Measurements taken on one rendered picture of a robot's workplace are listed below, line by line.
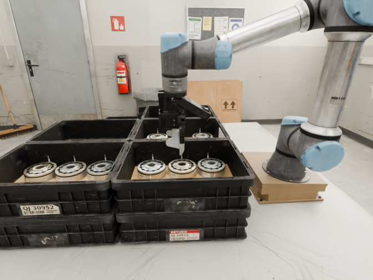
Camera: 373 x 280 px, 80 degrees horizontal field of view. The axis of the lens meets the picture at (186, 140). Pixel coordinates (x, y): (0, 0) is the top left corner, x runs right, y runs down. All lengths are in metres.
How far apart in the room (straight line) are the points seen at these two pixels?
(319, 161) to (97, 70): 3.57
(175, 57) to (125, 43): 3.23
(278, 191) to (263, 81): 3.33
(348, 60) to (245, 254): 0.60
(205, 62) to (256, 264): 0.57
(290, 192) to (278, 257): 0.29
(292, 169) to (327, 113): 0.28
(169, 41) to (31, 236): 0.67
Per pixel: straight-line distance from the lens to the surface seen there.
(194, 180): 0.61
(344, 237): 0.93
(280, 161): 0.95
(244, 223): 0.75
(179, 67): 0.63
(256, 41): 0.79
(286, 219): 0.91
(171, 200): 0.65
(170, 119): 0.69
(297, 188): 0.97
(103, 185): 0.64
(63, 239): 0.81
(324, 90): 0.77
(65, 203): 0.73
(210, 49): 0.63
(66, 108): 4.21
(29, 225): 0.80
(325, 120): 0.78
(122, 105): 3.96
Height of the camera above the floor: 1.25
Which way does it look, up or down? 22 degrees down
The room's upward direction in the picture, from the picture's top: straight up
